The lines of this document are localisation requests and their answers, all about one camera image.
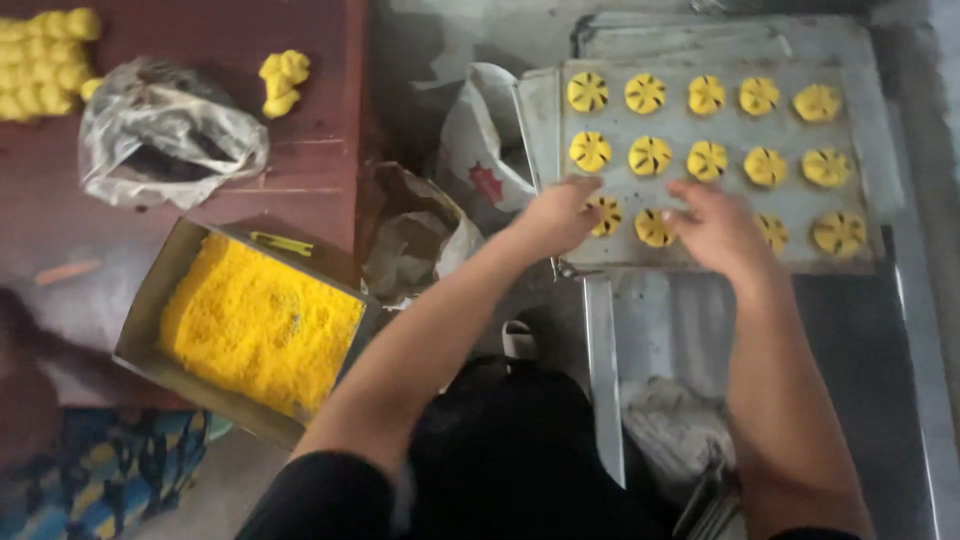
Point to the person's left hand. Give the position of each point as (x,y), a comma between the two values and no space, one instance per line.
(559,221)

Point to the person's right hand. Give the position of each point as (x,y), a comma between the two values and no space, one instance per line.
(724,236)

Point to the person's left fingers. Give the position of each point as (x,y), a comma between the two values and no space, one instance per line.
(585,196)

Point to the person's right fingers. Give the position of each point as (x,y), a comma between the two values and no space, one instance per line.
(688,201)

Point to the rows of yellow flower cookies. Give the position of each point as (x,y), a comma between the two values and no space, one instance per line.
(765,166)

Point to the white paper bag red print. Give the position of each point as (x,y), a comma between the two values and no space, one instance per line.
(480,146)

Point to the white sandal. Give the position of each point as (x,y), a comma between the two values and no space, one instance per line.
(519,339)

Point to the brown paper bag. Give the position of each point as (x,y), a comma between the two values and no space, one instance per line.
(412,240)

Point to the grey rag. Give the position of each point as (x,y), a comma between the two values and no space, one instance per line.
(675,431)

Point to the person's black clothing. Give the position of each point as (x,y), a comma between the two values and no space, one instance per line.
(502,457)

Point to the metal tongs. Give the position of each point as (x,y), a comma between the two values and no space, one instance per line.
(705,504)

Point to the yellow plastic tool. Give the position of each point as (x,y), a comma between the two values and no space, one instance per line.
(281,243)

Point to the small yellow dough cluster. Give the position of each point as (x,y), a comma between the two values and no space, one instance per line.
(283,81)

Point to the yellow crumbly dough mass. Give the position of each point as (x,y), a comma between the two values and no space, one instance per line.
(259,326)

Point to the clear plastic bag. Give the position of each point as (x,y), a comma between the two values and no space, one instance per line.
(169,139)

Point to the rectangular metal pan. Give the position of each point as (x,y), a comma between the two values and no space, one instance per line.
(146,330)

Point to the orange stick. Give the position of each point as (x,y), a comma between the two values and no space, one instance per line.
(67,271)

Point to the blue yellow patterned cloth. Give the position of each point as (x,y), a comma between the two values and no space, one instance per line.
(112,472)

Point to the pile of yellow dough balls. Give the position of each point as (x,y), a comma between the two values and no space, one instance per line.
(41,64)

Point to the metal rack frame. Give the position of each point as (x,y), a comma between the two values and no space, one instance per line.
(604,375)

